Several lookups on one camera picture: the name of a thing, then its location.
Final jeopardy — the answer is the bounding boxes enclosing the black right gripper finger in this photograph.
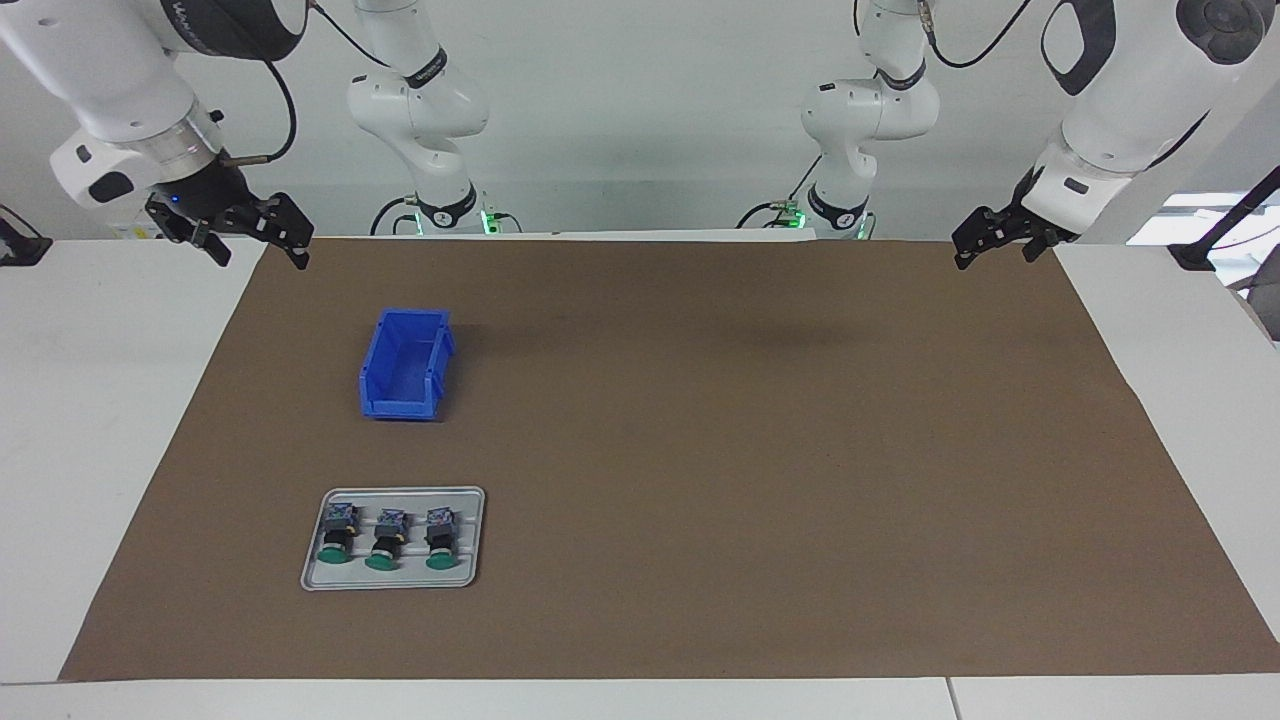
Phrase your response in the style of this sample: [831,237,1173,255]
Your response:
[249,192,315,271]
[146,198,234,267]

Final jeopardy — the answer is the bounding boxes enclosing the green push button switch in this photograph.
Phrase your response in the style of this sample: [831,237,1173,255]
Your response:
[316,502,361,566]
[423,506,462,572]
[364,507,410,573]

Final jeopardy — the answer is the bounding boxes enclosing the black stand pole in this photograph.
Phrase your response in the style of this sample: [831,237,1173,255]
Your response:
[1168,165,1280,272]

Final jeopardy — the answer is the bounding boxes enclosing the blue plastic bin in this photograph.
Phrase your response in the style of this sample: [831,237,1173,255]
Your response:
[358,308,457,422]

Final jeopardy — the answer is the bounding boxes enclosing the dark grey chair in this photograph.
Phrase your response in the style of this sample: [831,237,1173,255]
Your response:
[1228,270,1280,341]

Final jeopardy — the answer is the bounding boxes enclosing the grey metal tray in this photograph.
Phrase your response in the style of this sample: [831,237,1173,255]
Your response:
[300,486,487,592]

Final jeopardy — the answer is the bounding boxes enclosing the brown paper table mat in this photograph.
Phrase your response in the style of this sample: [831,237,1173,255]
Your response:
[58,237,1280,681]

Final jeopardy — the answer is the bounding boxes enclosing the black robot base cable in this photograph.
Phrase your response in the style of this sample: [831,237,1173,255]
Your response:
[737,155,823,229]
[370,195,421,237]

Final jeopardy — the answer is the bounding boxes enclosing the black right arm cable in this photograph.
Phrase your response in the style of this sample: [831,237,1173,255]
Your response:
[218,0,393,167]

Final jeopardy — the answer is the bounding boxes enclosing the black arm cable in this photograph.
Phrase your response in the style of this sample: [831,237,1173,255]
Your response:
[914,0,1033,71]
[218,0,393,167]

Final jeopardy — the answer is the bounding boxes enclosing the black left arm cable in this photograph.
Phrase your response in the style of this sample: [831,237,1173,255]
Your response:
[914,0,1033,71]

